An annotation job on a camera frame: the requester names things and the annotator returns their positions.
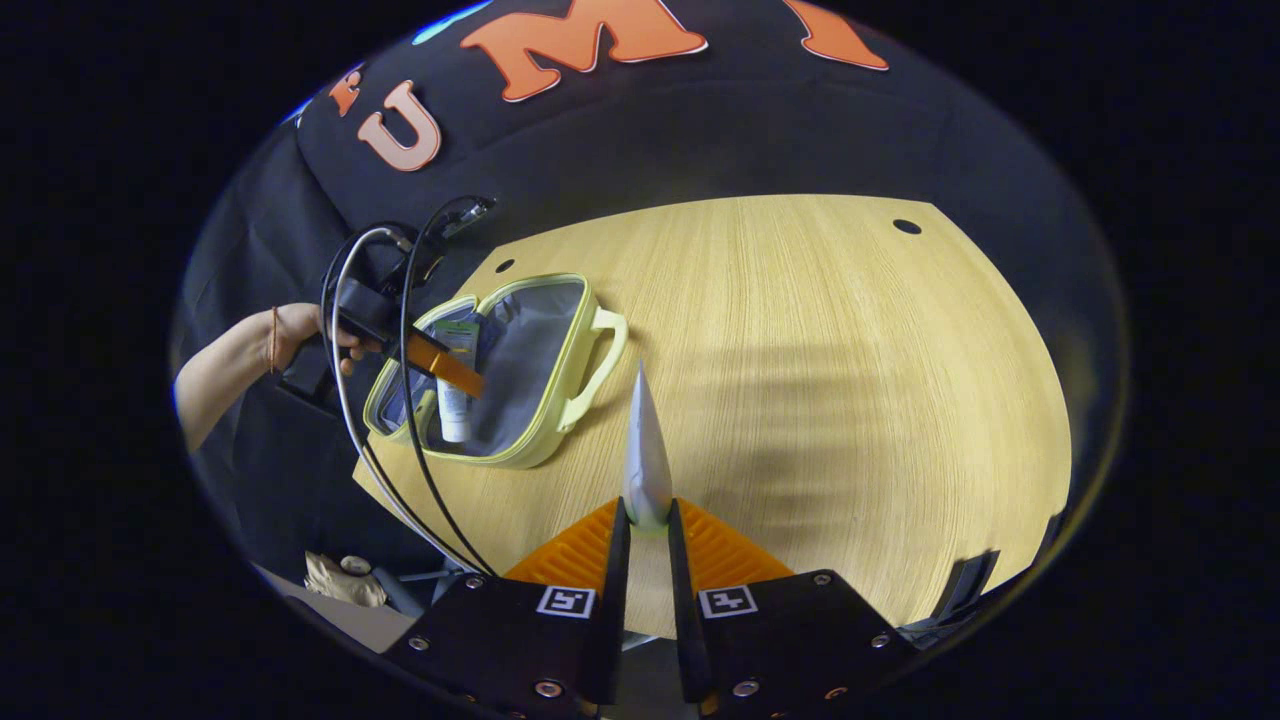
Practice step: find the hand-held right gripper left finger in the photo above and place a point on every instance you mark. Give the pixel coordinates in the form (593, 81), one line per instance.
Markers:
(615, 600)

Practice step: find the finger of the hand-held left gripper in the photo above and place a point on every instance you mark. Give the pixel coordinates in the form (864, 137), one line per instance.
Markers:
(450, 368)

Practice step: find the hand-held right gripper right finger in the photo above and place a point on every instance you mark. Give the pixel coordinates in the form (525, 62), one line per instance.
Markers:
(685, 600)

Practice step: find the white tube with green label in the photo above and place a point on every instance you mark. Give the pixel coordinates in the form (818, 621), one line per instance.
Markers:
(455, 405)

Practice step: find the pale yellow suitcase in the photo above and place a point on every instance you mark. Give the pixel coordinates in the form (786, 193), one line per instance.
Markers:
(530, 340)

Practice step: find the silver tube with green cap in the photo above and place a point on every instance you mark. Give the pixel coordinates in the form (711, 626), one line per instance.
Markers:
(648, 460)

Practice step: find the grey chair base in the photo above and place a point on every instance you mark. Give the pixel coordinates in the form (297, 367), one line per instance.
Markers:
(420, 590)

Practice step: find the crumpled tan object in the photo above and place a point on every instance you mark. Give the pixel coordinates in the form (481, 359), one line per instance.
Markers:
(345, 580)

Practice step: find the black table edge bracket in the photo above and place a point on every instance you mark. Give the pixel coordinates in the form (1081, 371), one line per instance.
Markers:
(965, 585)

